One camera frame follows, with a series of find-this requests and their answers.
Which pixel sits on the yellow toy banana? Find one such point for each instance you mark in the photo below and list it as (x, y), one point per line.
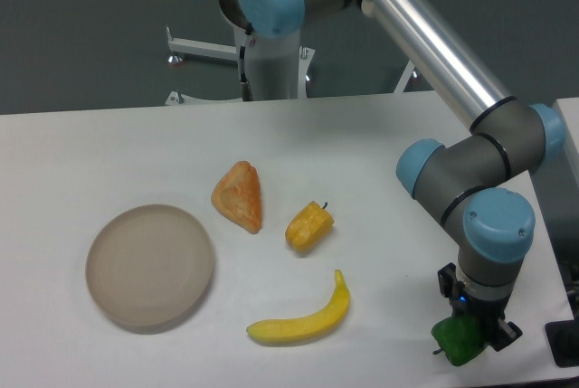
(291, 331)

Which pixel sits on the yellow toy pepper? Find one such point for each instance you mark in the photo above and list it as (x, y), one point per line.
(308, 227)

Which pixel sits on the beige round plate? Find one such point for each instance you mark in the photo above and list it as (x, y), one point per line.
(149, 268)

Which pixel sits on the orange toy bread wedge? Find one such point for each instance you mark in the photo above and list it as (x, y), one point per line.
(237, 196)

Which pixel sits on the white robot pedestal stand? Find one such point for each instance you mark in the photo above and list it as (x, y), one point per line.
(340, 54)

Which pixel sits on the green toy pepper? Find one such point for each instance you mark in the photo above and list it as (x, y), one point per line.
(460, 338)

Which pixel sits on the black device at edge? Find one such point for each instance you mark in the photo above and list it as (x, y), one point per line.
(562, 338)

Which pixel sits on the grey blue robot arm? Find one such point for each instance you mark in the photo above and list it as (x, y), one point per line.
(460, 187)

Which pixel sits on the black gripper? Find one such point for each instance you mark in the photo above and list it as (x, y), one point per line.
(465, 295)

